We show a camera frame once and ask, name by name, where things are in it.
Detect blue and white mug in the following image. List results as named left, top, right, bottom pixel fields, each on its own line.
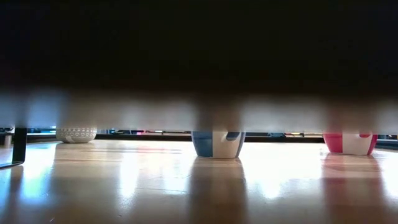
left=190, top=130, right=246, bottom=159

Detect green plant in white pot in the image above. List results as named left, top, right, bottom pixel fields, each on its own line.
left=55, top=126, right=98, bottom=144

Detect pink and white mug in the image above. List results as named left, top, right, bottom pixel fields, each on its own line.
left=322, top=133, right=379, bottom=156

